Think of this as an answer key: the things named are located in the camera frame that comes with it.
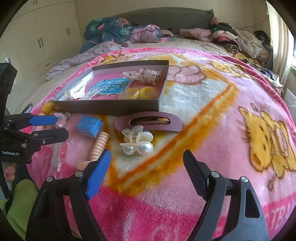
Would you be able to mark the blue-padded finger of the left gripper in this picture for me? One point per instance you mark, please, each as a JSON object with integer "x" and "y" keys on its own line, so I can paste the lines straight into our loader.
{"x": 39, "y": 120}

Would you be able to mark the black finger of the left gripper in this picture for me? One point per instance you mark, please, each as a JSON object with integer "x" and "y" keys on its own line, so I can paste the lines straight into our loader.
{"x": 46, "y": 137}

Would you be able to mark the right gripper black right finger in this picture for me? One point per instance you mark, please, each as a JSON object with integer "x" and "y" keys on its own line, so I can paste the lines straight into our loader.
{"x": 245, "y": 218}

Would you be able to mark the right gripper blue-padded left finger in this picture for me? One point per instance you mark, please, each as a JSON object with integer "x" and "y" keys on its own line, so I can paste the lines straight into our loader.
{"x": 48, "y": 219}

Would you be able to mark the clear plastic sleeve bag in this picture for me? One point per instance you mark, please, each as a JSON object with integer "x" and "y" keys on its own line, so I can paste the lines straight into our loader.
{"x": 58, "y": 155}

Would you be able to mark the pink fuzzy hair clip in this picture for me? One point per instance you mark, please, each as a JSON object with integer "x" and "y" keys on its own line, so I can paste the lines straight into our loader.
{"x": 62, "y": 119}

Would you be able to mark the blue square box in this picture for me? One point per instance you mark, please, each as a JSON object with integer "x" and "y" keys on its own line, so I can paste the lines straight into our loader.
{"x": 90, "y": 126}

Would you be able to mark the pearl clear claw clip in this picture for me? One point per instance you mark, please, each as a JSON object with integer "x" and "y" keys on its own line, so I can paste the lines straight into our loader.
{"x": 137, "y": 141}

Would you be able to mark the person's left hand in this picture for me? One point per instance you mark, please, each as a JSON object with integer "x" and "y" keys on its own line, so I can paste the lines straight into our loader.
{"x": 9, "y": 172}

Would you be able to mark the green cloth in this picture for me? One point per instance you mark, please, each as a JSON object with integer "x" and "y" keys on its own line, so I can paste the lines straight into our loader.
{"x": 19, "y": 212}

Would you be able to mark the white claw hair clip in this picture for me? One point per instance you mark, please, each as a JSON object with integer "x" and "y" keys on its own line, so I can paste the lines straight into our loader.
{"x": 77, "y": 91}

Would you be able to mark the blue Chinese text booklet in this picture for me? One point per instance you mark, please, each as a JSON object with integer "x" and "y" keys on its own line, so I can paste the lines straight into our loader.
{"x": 109, "y": 86}

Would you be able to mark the white wardrobe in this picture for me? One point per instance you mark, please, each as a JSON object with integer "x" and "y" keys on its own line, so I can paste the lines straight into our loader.
{"x": 41, "y": 34}

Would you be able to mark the lilac crumpled sheet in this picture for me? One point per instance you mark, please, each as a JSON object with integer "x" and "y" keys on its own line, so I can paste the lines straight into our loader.
{"x": 87, "y": 56}

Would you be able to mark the dark cardboard tray box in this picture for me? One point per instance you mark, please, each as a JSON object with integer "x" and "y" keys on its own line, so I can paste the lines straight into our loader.
{"x": 111, "y": 104}

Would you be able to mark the pink cartoon fleece blanket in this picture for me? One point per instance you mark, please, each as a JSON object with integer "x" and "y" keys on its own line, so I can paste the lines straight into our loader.
{"x": 233, "y": 121}

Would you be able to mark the teal floral quilt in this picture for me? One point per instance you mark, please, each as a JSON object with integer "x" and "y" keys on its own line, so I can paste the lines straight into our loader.
{"x": 112, "y": 29}

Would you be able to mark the floral sheer scrunchie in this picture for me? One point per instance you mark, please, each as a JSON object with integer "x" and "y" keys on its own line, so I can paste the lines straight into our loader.
{"x": 144, "y": 76}

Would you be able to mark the purple pyjama garment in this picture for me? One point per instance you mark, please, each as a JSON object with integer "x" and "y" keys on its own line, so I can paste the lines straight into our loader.
{"x": 146, "y": 34}

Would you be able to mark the grey bed headboard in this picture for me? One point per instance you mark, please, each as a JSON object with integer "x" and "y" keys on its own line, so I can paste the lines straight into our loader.
{"x": 172, "y": 18}

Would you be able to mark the pile of clothes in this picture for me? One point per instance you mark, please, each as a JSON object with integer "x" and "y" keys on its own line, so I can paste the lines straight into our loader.
{"x": 253, "y": 49}

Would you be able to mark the beige curtain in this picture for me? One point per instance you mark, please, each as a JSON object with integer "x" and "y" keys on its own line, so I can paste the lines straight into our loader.
{"x": 282, "y": 43}

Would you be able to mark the pink folded garment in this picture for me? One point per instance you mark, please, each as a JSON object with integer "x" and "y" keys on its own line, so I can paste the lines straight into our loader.
{"x": 204, "y": 35}

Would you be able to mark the yellow hair ties bag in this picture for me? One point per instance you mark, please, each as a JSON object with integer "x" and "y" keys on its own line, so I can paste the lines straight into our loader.
{"x": 142, "y": 92}

